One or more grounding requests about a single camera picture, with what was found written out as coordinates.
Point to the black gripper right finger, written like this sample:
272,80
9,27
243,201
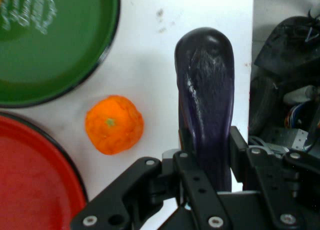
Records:
282,185

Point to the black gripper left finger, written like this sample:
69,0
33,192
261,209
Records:
160,190

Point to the dark purple eggplant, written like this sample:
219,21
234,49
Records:
207,102

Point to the orange mandarin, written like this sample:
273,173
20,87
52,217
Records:
113,126

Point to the red enamel plate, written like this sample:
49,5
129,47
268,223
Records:
32,180

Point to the black fabric cover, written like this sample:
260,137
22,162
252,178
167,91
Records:
282,55

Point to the green enamel plate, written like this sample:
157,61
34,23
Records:
55,55

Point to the perforated metal bracket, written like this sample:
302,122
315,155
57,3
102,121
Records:
285,138

